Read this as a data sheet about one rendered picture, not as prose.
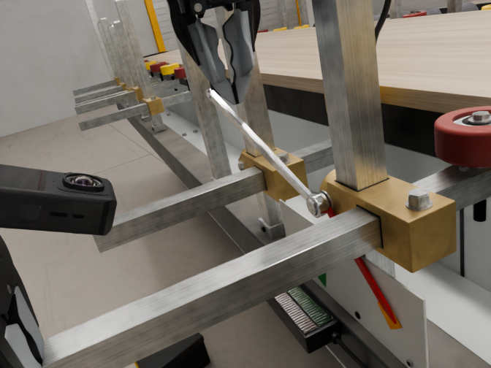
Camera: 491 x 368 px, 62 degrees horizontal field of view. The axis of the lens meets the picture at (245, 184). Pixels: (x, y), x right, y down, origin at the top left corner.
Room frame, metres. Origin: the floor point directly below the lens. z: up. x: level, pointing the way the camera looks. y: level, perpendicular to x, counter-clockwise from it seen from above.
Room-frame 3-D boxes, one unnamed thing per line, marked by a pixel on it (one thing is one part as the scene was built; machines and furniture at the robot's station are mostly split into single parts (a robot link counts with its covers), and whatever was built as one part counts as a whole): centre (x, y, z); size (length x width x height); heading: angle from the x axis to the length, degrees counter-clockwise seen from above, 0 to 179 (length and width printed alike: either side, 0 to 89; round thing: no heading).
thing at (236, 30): (0.43, -0.03, 1.00); 0.06 x 0.03 x 0.09; 5
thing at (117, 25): (1.79, 0.35, 0.88); 0.04 x 0.04 x 0.48; 18
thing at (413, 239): (0.34, -0.12, 0.85); 0.14 x 0.06 x 0.05; 18
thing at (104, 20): (2.26, 0.50, 0.93); 0.04 x 0.04 x 0.48; 18
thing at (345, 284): (0.38, -0.08, 0.75); 0.26 x 0.01 x 0.10; 18
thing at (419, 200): (0.29, -0.14, 0.88); 0.02 x 0.02 x 0.01
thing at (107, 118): (1.50, 0.31, 0.80); 0.44 x 0.03 x 0.04; 108
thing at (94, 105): (1.73, 0.39, 0.83); 0.44 x 0.03 x 0.04; 108
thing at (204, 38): (0.42, 0.00, 1.00); 0.06 x 0.03 x 0.09; 5
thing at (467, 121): (0.36, -0.23, 0.85); 0.08 x 0.08 x 0.11
